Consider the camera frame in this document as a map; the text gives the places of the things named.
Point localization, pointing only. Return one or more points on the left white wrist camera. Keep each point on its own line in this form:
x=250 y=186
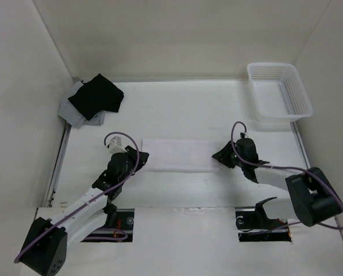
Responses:
x=115 y=145

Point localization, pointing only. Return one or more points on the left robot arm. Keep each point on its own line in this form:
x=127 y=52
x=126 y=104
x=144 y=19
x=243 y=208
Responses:
x=45 y=247

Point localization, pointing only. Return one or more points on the white tank top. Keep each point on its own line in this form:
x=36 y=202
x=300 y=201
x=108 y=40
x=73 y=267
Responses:
x=180 y=155

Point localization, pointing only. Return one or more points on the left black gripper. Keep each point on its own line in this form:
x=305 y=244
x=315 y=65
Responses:
x=142 y=158

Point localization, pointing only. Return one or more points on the white plastic basket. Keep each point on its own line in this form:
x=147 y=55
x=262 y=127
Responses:
x=278 y=93

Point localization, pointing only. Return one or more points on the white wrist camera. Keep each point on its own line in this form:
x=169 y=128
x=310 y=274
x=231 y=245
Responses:
x=115 y=145
x=243 y=135

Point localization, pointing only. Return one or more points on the folded grey tank top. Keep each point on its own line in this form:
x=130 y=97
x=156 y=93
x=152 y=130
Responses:
x=71 y=115

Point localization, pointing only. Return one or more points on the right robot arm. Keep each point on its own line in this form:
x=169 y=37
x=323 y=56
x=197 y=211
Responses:
x=312 y=197

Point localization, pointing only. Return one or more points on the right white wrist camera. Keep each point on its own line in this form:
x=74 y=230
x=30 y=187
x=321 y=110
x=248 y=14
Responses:
x=243 y=135

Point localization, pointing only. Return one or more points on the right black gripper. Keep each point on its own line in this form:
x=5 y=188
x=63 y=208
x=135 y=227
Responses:
x=222 y=156

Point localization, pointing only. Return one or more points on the folded black tank top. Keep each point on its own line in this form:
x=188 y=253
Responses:
x=99 y=94

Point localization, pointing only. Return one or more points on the left metal table rail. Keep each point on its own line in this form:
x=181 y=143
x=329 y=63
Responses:
x=52 y=184

